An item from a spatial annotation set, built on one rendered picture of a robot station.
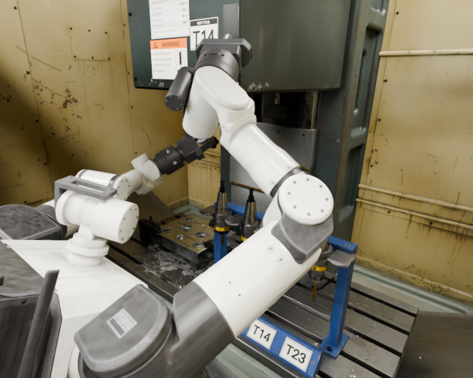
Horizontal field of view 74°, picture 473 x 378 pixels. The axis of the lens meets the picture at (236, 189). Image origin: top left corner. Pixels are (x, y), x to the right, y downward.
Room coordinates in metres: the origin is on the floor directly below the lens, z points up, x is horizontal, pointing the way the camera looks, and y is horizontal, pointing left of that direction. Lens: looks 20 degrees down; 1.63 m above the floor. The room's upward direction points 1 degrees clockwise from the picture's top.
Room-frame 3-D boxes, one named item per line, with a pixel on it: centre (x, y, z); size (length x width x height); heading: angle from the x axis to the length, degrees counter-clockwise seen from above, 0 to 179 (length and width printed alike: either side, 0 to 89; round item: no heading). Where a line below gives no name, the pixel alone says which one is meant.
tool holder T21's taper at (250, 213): (0.84, -0.04, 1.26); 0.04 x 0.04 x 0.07
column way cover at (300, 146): (1.52, -0.15, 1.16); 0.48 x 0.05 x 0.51; 52
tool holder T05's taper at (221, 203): (0.90, 0.04, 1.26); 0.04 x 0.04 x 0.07
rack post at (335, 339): (0.71, -0.29, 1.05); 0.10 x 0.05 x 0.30; 142
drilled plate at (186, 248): (1.22, 0.18, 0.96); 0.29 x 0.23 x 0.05; 52
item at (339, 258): (0.66, -0.26, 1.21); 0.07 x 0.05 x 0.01; 142
